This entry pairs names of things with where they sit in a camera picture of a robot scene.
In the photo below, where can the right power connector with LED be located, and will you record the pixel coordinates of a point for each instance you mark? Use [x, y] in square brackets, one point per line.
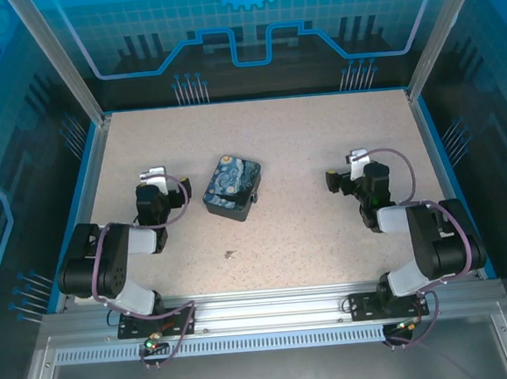
[407, 326]

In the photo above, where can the starry night print box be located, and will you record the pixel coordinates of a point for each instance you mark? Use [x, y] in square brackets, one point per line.
[231, 187]

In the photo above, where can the aluminium frame post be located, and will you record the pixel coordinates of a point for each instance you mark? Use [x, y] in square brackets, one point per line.
[66, 68]
[437, 39]

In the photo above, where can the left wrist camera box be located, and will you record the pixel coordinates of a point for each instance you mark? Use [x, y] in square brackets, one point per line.
[153, 176]

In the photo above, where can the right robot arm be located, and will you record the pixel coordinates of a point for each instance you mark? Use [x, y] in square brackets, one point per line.
[420, 238]

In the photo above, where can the power connector with led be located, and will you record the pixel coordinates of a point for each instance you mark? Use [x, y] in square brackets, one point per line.
[407, 326]
[153, 343]

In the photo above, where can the aluminium side rail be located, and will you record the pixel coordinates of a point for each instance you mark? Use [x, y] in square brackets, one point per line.
[438, 162]
[83, 211]

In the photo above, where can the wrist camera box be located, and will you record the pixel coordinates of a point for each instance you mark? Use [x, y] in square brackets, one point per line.
[358, 159]
[153, 176]

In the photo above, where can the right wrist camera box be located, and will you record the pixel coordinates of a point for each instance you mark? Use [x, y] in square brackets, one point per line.
[358, 159]

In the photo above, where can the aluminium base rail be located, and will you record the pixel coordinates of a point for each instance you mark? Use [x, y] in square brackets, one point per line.
[267, 307]

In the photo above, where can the left power connector with LED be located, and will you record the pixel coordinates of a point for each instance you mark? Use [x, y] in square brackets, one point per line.
[153, 343]

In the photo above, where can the small padlock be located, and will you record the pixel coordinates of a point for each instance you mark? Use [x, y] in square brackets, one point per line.
[254, 197]

